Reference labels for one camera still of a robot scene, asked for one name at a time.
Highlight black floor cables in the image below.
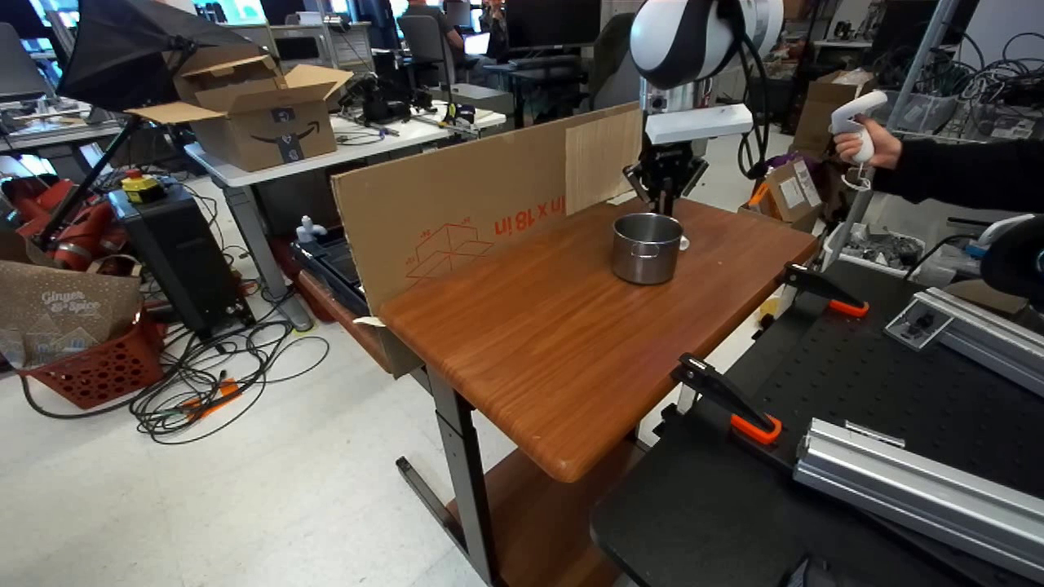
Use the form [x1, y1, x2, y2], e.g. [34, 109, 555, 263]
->
[18, 309, 334, 447]

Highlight brown paper bag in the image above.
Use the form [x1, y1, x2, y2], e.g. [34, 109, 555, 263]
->
[0, 253, 148, 374]

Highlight black computer case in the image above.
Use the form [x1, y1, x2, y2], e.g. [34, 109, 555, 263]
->
[105, 186, 246, 338]

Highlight black rounded device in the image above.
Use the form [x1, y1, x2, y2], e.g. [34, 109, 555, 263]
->
[976, 212, 1044, 316]

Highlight black perforated breadboard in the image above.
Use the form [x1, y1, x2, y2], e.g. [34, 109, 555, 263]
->
[591, 257, 1044, 587]

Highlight wooden side shelf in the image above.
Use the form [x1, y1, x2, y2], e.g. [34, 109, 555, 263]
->
[292, 237, 423, 382]

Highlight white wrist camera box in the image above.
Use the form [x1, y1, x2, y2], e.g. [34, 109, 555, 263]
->
[642, 101, 757, 150]

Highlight long aluminium extrusion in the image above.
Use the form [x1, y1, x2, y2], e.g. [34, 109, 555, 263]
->
[789, 415, 1044, 582]

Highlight white handheld controller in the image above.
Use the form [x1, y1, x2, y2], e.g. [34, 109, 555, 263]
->
[825, 88, 894, 196]

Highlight black orange bar clamp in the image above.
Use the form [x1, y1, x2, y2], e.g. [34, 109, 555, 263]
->
[668, 352, 786, 449]
[784, 260, 875, 324]

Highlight red yellow emergency button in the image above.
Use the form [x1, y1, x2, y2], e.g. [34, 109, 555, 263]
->
[115, 169, 170, 208]

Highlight small labelled cardboard box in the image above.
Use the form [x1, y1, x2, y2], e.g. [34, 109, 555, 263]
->
[757, 157, 828, 236]

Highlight brown cardboard panel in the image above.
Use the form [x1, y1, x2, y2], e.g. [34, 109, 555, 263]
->
[326, 101, 646, 321]

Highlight red plastic basket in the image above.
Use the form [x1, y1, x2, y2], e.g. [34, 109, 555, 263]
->
[23, 324, 170, 415]

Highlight red bag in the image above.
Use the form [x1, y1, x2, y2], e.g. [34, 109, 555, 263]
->
[0, 174, 131, 273]

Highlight small steel pot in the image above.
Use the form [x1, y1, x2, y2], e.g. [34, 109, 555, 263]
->
[608, 208, 692, 291]

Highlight black softbox shade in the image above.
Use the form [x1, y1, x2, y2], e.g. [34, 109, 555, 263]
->
[55, 0, 237, 113]

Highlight person's hand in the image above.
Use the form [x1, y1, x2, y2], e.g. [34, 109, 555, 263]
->
[833, 119, 906, 174]

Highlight black light stand pole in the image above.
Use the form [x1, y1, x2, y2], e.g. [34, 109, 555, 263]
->
[39, 112, 148, 253]

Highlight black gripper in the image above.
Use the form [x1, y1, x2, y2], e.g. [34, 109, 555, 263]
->
[622, 140, 713, 219]

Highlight aluminium extrusion with bracket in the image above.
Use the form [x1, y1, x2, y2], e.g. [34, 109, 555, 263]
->
[880, 285, 1044, 398]

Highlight white work table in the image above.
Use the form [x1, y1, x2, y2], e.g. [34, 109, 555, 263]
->
[180, 105, 514, 321]

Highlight dark computer monitor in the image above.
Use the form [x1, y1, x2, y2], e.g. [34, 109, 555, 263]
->
[503, 0, 604, 51]

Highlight tall brown cardboard box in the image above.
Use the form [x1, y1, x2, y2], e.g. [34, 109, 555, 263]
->
[789, 70, 875, 166]

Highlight open cardboard shipping box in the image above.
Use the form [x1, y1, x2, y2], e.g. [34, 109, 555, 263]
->
[123, 48, 360, 174]

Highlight forearm in black sleeve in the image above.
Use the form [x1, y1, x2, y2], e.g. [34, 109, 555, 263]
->
[870, 137, 1044, 216]

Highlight black table leg frame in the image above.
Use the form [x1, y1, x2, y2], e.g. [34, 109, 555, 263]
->
[391, 366, 507, 587]

